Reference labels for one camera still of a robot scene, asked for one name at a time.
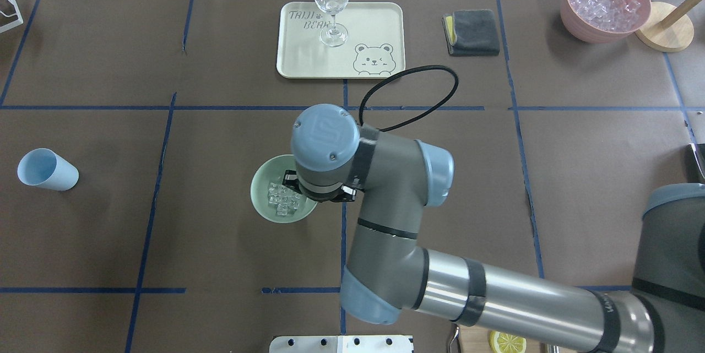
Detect green ceramic bowl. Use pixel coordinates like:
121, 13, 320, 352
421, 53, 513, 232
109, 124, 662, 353
250, 154, 317, 224

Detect ice cubes in bowl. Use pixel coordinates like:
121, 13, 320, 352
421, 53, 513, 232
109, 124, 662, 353
267, 182, 305, 217

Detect wooden stand with carton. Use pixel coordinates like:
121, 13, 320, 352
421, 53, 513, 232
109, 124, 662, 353
635, 0, 703, 53

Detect light blue plastic cup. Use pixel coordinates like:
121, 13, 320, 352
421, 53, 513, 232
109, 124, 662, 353
16, 148, 80, 192

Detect pink bowl of ice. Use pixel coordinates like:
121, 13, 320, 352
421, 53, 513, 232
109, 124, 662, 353
561, 0, 652, 44

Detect cream bear tray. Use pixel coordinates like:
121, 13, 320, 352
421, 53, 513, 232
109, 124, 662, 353
276, 2, 406, 79

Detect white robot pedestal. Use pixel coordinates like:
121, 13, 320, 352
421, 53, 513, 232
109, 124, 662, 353
269, 335, 415, 352

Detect white wire cup rack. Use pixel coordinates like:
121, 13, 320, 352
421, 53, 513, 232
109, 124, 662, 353
1, 0, 24, 32

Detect half lemon slice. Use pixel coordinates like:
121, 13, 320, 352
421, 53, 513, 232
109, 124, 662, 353
488, 330, 527, 353

